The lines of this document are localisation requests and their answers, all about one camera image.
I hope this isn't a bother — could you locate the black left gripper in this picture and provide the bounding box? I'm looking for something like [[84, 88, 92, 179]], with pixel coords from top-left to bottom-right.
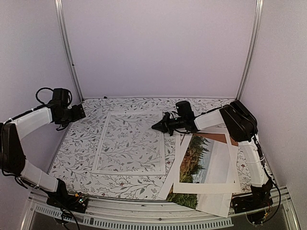
[[59, 103, 86, 127]]

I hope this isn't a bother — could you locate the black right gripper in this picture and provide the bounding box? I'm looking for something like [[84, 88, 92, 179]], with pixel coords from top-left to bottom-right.
[[152, 114, 185, 137]]

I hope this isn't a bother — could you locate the white picture frame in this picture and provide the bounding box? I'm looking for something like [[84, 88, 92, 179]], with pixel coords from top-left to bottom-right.
[[92, 110, 166, 176]]

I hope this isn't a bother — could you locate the landscape photo print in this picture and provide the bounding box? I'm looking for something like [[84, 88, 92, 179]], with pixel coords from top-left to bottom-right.
[[173, 130, 240, 194]]

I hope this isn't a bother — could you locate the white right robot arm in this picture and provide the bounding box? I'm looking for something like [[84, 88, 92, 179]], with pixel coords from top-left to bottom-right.
[[152, 100, 273, 209]]

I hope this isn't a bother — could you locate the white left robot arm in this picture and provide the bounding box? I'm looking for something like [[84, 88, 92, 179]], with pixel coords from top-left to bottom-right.
[[0, 100, 85, 208]]

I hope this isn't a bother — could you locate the middle white photo print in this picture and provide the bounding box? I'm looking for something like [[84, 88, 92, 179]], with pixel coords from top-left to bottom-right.
[[157, 134, 192, 200]]

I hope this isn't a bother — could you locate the lower forest photo print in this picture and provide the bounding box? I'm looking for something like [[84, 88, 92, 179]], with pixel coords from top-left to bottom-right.
[[166, 192, 232, 218]]

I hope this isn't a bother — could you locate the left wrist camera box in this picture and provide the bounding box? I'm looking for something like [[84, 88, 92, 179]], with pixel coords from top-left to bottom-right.
[[52, 88, 72, 104]]

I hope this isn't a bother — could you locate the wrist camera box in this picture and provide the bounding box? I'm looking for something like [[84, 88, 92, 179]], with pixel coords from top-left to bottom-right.
[[176, 101, 195, 119], [52, 88, 72, 104]]

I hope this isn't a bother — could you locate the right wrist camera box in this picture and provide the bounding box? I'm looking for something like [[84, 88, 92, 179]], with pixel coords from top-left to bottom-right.
[[176, 101, 195, 119]]

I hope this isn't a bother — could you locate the brown frame backing board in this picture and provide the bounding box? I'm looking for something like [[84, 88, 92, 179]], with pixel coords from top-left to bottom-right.
[[207, 133, 238, 147]]

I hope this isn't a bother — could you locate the front aluminium rail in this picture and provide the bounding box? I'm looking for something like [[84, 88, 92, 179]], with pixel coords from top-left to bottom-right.
[[21, 186, 304, 230]]

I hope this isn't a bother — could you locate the left aluminium corner post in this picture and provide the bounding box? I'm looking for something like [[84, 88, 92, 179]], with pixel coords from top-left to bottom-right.
[[54, 0, 84, 102]]

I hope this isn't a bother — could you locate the aluminium corner post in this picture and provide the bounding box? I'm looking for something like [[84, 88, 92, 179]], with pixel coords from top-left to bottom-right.
[[236, 0, 264, 100], [54, 0, 84, 102]]

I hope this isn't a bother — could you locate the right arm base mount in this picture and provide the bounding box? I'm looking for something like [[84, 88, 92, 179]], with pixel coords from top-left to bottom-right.
[[231, 182, 273, 214]]

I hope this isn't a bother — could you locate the right aluminium corner post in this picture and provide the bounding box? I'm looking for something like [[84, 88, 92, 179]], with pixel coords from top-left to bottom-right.
[[236, 0, 264, 100]]

